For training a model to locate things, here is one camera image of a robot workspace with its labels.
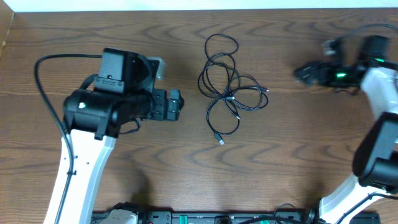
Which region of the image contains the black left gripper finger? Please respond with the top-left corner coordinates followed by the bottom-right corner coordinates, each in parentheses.
top-left (132, 54), bottom-right (156, 90)
top-left (168, 90), bottom-right (185, 112)

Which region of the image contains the black usb cable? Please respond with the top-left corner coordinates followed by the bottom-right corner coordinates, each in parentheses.
top-left (197, 33), bottom-right (270, 146)

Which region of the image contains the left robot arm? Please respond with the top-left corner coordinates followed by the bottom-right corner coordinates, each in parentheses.
top-left (34, 48), bottom-right (184, 223)

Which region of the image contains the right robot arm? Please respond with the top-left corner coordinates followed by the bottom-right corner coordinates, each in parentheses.
top-left (293, 35), bottom-right (397, 223)

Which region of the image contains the wooden side panel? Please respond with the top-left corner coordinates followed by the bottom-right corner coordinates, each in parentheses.
top-left (0, 0), bottom-right (14, 55)

